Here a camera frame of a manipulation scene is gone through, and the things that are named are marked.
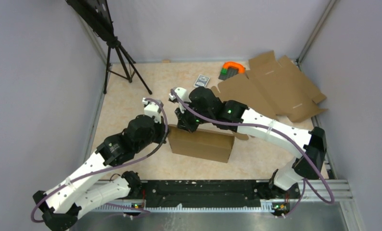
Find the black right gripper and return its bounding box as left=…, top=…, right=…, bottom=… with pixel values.
left=175, top=100, right=213, bottom=135

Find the brown cardboard box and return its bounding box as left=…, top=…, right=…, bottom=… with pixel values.
left=168, top=125, right=249, bottom=163
left=211, top=51, right=327, bottom=123

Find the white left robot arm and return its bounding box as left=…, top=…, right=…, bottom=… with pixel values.
left=30, top=114, right=169, bottom=231

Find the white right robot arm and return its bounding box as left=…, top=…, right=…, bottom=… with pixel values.
left=169, top=87, right=327, bottom=198

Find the blue playing card deck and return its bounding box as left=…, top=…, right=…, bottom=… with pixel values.
left=193, top=75, right=210, bottom=88

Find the grey toy brick plate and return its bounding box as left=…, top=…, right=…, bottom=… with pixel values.
left=218, top=67, right=239, bottom=80

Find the orange curved toy piece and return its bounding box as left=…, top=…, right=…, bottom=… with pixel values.
left=222, top=61, right=245, bottom=74

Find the black tripod stand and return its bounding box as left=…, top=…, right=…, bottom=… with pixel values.
left=103, top=37, right=153, bottom=95

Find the black perforated board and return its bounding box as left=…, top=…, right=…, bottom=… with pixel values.
left=66, top=0, right=115, bottom=42

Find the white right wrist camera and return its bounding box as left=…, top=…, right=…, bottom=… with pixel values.
left=168, top=87, right=191, bottom=103

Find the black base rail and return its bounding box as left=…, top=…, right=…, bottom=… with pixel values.
left=127, top=180, right=300, bottom=208

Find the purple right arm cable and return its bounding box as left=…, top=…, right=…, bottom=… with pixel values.
left=170, top=89, right=336, bottom=219

